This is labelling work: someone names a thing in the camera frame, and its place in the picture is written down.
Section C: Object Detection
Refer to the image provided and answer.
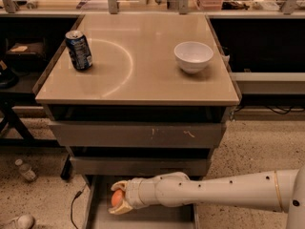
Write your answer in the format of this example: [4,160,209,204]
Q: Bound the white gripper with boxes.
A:
[109,178,148,215]

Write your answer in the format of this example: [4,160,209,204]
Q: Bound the orange fruit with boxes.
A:
[111,189,125,207]

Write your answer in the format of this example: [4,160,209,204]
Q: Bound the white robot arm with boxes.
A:
[109,168,305,229]

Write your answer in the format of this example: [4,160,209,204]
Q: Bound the open bottom drawer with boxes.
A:
[82,176,199,229]

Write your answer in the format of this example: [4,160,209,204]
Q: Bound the middle grey drawer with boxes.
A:
[71,156,211,177]

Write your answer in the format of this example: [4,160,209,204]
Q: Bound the grey drawer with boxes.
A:
[71,156,211,177]
[50,121,226,148]

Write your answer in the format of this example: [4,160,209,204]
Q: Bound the top grey drawer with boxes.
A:
[50,121,226,148]

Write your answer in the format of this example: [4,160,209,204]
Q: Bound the grey drawer cabinet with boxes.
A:
[36,13,240,161]

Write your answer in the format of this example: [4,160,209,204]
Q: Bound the clear plastic bottle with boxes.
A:
[15,158,37,182]

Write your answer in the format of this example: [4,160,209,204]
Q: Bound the white shoe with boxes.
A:
[0,215,34,229]

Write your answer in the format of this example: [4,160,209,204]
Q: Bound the blue soda can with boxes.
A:
[65,30,92,71]

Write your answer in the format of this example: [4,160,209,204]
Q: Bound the white ceramic bowl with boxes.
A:
[173,41,214,73]

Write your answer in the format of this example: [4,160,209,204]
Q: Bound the black round object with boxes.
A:
[0,61,18,89]

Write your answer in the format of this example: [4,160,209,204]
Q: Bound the black cable on floor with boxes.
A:
[70,184,88,229]

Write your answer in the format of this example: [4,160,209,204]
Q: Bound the black side table frame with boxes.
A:
[0,93,72,180]

